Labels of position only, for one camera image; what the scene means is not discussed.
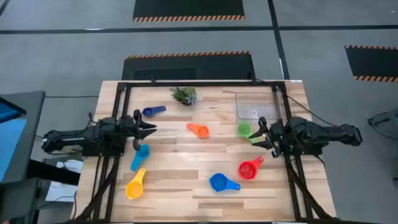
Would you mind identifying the red measuring cup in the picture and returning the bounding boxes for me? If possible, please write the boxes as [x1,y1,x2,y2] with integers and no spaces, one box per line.
[238,156,265,180]

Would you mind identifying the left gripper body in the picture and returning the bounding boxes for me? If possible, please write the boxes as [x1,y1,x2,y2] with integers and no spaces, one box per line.
[119,109,147,152]

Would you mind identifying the potted succulent plant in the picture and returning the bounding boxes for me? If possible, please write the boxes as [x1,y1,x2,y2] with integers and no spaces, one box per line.
[170,86,198,106]

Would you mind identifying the grey monitor with blue screen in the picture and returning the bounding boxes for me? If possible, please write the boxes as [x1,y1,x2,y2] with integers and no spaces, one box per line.
[0,90,47,185]

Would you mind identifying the large blue measuring cup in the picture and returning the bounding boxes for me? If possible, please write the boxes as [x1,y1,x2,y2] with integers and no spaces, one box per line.
[208,172,241,193]

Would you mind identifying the light blue measuring cup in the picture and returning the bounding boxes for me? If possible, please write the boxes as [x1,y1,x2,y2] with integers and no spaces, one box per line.
[130,143,151,172]

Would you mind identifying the black monitor stand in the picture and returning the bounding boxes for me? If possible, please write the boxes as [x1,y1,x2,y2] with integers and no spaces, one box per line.
[26,158,81,187]

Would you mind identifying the small dark blue measuring cup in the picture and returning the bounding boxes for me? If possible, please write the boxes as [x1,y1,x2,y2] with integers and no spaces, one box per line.
[141,105,167,118]

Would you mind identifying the orange measuring cup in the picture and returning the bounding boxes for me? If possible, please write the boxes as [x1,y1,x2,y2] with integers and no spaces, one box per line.
[186,123,211,139]

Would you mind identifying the green measuring cup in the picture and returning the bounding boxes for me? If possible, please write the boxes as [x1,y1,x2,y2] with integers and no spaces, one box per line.
[237,121,262,144]

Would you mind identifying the yellow measuring cup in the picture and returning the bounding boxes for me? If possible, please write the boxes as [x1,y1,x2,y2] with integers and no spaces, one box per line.
[125,167,147,200]

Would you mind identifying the white paper sheet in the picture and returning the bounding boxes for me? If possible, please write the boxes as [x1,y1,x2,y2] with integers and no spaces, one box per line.
[45,181,78,203]
[57,159,84,174]

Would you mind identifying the black aluminium table frame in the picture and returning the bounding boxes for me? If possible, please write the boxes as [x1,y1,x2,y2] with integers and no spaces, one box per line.
[70,80,340,224]

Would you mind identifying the black striped-edge floor mat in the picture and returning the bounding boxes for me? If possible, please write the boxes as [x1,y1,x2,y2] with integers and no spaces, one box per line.
[344,45,398,83]
[132,0,246,22]
[121,50,256,81]

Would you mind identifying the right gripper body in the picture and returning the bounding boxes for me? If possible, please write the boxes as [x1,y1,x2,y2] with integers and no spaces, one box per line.
[259,116,285,158]

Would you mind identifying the clear plastic basket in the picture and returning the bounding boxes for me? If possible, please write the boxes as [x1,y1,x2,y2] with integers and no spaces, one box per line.
[234,91,284,125]

